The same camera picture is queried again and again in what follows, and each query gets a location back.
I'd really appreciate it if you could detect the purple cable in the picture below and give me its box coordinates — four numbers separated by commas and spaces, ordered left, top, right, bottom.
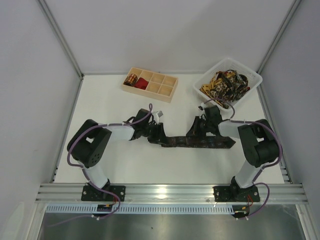
203, 96, 283, 222
47, 103, 154, 227

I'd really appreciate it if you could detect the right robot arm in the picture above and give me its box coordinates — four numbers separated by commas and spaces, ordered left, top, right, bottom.
186, 106, 282, 202

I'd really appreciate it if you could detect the rolled red tie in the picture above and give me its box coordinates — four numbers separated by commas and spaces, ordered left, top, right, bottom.
134, 77, 149, 90

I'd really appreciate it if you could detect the right aluminium frame post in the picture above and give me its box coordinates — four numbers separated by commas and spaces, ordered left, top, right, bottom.
256, 0, 303, 74

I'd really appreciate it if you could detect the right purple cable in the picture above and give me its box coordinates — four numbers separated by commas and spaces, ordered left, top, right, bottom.
203, 96, 283, 222

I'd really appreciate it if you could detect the brown blue-flowered tie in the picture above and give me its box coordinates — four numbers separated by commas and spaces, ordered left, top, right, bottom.
161, 136, 236, 149

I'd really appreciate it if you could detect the wooden compartment box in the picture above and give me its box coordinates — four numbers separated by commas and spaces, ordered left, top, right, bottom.
121, 67, 178, 103

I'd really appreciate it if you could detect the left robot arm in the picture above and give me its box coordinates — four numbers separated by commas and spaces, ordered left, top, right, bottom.
67, 108, 169, 193

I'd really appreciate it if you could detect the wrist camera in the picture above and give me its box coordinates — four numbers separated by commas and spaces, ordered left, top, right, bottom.
153, 110, 164, 119
198, 103, 207, 111

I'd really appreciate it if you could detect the left aluminium frame post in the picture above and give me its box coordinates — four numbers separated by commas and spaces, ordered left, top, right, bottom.
36, 0, 84, 80

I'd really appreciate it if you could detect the aluminium frame post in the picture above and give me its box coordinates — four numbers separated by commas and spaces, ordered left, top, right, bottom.
256, 0, 303, 74
36, 0, 84, 80

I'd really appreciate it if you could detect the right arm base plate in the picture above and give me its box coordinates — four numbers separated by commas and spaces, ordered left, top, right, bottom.
213, 185, 261, 203

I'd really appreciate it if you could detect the white plastic basket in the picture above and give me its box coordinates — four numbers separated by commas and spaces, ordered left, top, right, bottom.
193, 58, 263, 112

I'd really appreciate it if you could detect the rolled brown patterned tie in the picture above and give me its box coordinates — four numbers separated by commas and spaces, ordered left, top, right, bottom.
123, 73, 138, 87

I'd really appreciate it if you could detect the white slotted cable duct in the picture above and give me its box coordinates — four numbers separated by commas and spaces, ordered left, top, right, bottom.
46, 203, 235, 215

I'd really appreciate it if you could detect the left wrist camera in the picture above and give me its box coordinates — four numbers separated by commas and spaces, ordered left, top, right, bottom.
153, 110, 164, 119

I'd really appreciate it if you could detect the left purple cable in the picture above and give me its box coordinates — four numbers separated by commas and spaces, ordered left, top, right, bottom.
47, 103, 154, 227

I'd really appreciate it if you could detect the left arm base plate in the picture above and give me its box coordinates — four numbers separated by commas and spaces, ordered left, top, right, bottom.
81, 184, 126, 202

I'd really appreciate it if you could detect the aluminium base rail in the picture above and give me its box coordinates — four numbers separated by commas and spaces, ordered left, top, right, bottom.
35, 183, 308, 205

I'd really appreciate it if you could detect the yellow patterned tie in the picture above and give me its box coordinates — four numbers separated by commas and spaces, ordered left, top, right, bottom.
199, 71, 235, 101

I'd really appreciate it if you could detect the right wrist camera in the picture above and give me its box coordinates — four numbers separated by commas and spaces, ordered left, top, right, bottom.
198, 103, 207, 111

